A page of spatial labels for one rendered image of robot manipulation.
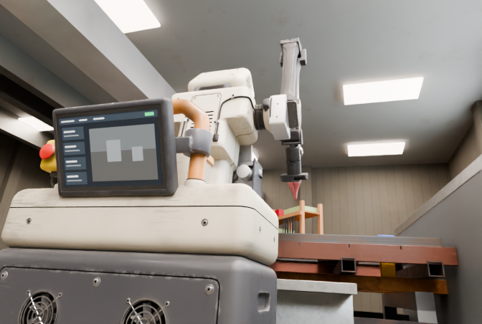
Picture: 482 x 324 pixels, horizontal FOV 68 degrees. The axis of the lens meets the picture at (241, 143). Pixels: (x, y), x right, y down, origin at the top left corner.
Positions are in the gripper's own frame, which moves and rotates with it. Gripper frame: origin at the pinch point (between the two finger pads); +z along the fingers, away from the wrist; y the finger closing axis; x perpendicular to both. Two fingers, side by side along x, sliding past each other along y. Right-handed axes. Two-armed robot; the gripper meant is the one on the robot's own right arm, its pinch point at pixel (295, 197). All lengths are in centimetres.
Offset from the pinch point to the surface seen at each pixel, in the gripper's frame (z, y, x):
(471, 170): -10, -57, 13
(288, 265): 49, 15, -55
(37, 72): -149, 469, -331
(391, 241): 17.4, -34.8, -3.1
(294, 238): 16.3, 1.3, 0.6
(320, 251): 19.5, -9.0, 5.8
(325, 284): 21.8, -12.4, 28.8
